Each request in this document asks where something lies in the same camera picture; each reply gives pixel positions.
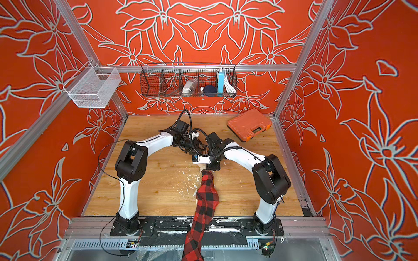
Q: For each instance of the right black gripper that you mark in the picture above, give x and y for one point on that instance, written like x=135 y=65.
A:
x=212 y=167

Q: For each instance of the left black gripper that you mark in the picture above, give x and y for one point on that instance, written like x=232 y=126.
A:
x=190 y=150

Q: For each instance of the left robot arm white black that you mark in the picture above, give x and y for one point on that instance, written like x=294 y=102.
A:
x=131 y=163

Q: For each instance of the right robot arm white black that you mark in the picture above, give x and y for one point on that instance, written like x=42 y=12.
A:
x=271 y=180

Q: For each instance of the red black plaid sleeve forearm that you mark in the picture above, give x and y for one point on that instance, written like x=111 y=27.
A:
x=207 y=201

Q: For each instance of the orange plastic tool case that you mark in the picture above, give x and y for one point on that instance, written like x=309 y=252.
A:
x=249 y=124

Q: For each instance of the grey white packet in basket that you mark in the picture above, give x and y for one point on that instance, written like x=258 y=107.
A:
x=190 y=87

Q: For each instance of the dark blue round object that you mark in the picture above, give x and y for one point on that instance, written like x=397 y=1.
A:
x=210 y=91

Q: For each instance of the light blue box in basket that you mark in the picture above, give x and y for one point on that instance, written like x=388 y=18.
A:
x=220 y=83

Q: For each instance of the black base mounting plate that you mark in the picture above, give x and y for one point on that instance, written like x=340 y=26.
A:
x=152 y=225

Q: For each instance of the black wire mesh basket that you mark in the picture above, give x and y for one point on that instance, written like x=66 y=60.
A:
x=183 y=80

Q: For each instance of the clear plastic wall bin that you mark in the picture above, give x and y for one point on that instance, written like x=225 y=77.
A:
x=94 y=87

